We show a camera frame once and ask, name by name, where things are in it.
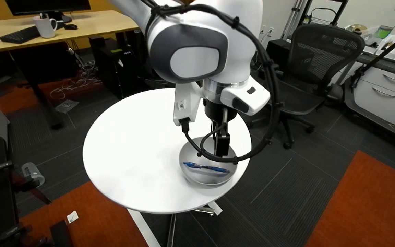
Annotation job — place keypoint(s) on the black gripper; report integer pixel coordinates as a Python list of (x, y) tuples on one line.
[(216, 111)]

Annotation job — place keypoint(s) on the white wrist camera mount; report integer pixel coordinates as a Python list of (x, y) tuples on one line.
[(247, 96)]

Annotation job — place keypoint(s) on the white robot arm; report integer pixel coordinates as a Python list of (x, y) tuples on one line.
[(205, 48)]

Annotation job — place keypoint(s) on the white mug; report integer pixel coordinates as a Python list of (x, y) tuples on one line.
[(46, 26)]

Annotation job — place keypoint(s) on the wooden desk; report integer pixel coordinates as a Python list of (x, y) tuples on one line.
[(88, 23)]

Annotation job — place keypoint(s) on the white ceramic bowl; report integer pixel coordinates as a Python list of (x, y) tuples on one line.
[(202, 176)]

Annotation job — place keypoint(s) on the black keyboard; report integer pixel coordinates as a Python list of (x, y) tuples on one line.
[(21, 36)]

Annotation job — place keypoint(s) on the white round table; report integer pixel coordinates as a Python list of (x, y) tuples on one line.
[(132, 155)]

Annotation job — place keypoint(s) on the white drawer cabinet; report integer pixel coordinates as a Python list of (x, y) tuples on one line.
[(375, 92)]

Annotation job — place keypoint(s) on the blue pen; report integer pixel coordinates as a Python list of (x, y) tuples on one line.
[(207, 167)]

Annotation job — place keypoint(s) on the black mesh office chair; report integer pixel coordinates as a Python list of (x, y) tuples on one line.
[(317, 52)]

